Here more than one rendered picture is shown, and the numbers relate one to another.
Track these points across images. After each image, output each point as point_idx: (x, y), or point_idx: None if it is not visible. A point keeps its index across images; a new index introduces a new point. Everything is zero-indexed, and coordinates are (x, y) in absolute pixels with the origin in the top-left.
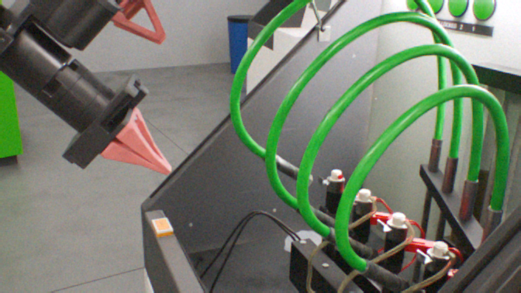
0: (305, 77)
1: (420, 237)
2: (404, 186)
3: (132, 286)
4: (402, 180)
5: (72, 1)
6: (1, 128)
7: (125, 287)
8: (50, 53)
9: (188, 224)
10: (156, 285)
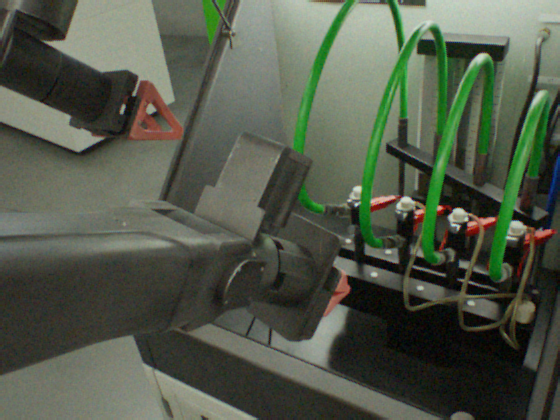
0: (381, 128)
1: None
2: (345, 161)
3: (8, 377)
4: (341, 156)
5: (289, 180)
6: None
7: (0, 384)
8: (264, 246)
9: None
10: (193, 375)
